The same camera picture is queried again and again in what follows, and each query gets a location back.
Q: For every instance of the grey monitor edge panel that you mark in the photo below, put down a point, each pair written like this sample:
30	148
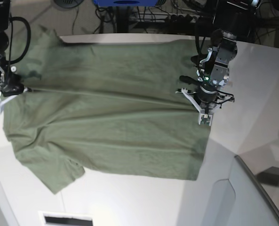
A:
265	197

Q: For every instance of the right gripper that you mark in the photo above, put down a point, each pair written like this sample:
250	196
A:
10	84

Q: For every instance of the green t-shirt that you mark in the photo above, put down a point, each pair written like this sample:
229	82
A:
109	108

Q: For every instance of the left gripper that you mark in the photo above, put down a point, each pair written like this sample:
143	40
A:
208	94

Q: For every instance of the black power strip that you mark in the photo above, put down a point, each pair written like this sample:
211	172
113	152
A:
183	19

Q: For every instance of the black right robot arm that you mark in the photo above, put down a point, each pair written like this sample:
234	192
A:
6	20

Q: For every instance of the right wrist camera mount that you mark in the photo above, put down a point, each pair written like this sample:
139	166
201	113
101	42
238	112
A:
5	99

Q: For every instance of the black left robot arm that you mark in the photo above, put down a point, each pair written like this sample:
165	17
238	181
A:
232	19

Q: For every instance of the blue bin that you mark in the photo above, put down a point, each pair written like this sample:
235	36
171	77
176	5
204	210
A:
120	3

